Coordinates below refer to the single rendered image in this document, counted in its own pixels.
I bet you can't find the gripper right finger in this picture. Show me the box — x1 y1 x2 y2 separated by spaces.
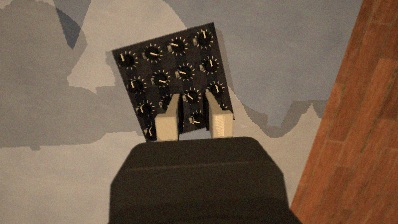
203 92 233 138

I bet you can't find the black knob box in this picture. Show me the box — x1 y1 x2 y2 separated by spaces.
112 22 235 142

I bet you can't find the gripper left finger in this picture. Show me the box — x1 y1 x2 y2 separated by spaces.
155 94 184 142

